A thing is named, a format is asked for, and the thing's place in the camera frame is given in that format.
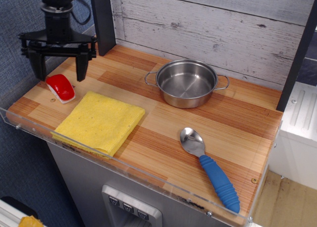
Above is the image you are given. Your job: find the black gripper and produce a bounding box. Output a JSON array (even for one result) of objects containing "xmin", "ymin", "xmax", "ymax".
[{"xmin": 18, "ymin": 10, "xmax": 97, "ymax": 82}]

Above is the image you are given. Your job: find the red and white toy sushi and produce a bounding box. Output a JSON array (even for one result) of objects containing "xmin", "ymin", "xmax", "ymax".
[{"xmin": 46, "ymin": 74, "xmax": 76, "ymax": 104}]

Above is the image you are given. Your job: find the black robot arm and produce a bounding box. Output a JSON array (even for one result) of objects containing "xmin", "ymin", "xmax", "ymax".
[{"xmin": 19, "ymin": 0, "xmax": 97, "ymax": 82}]

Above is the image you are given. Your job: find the yellow and black corner object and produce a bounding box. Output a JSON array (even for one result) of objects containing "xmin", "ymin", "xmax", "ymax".
[{"xmin": 0, "ymin": 196, "xmax": 45, "ymax": 227}]

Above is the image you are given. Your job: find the yellow folded cloth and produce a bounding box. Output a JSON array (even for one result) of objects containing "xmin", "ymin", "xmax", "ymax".
[{"xmin": 51, "ymin": 91, "xmax": 145, "ymax": 159}]

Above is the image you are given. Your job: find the clear acrylic table guard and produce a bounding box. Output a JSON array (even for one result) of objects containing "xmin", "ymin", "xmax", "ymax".
[{"xmin": 0, "ymin": 26, "xmax": 283, "ymax": 224}]

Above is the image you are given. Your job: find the small steel pot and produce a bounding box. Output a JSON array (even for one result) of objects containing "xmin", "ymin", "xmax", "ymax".
[{"xmin": 144, "ymin": 59, "xmax": 230, "ymax": 109}]

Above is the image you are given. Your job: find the grey cabinet with dispenser panel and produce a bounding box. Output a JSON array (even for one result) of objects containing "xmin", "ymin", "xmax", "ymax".
[{"xmin": 48, "ymin": 143, "xmax": 226, "ymax": 227}]

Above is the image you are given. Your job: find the white side unit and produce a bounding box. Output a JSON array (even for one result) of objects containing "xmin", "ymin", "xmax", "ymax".
[{"xmin": 268, "ymin": 82, "xmax": 317, "ymax": 189}]

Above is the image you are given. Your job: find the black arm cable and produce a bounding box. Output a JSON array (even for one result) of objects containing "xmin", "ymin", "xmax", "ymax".
[{"xmin": 71, "ymin": 0, "xmax": 92, "ymax": 25}]

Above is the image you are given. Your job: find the dark left upright post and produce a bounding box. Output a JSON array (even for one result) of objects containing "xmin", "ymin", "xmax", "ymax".
[{"xmin": 91, "ymin": 0, "xmax": 116, "ymax": 56}]

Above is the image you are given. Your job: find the dark upright post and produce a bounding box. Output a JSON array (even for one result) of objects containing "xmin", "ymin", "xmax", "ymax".
[
  {"xmin": 91, "ymin": 0, "xmax": 116, "ymax": 56},
  {"xmin": 276, "ymin": 0, "xmax": 317, "ymax": 112}
]

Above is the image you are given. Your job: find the spoon with blue handle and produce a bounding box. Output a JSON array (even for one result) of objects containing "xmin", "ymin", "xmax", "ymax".
[{"xmin": 180, "ymin": 128, "xmax": 240, "ymax": 214}]

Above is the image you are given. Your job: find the dark right upright post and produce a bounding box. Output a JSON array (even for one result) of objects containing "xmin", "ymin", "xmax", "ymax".
[{"xmin": 276, "ymin": 0, "xmax": 317, "ymax": 112}]

